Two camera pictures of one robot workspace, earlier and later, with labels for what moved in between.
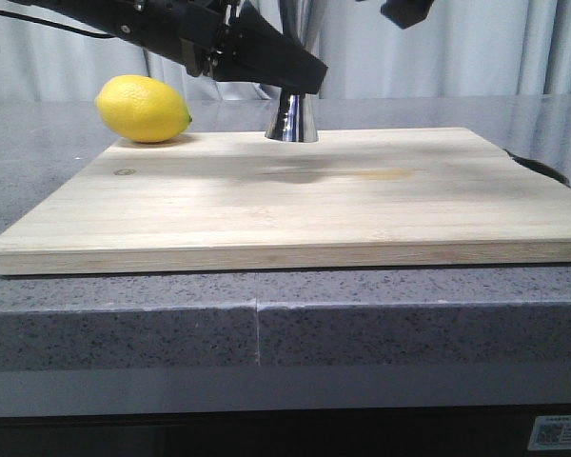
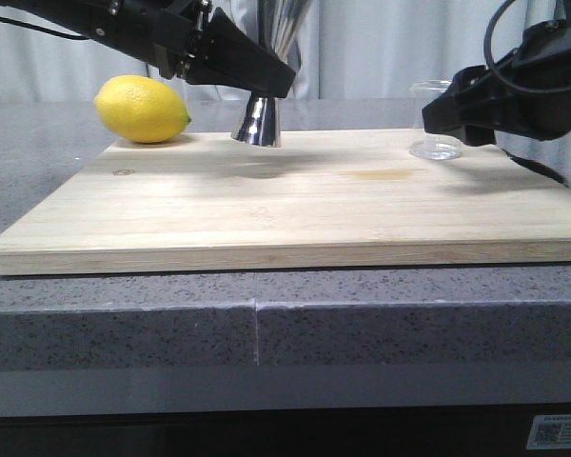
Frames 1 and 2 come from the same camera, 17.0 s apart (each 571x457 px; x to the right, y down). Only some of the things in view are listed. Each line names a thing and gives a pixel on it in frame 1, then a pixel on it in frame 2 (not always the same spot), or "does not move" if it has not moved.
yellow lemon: x=141 y=109 does not move
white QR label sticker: x=561 y=432 does not move
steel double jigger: x=296 y=117 → x=280 y=25
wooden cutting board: x=406 y=197 does not move
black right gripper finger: x=406 y=12 → x=541 y=89
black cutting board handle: x=541 y=167 does not move
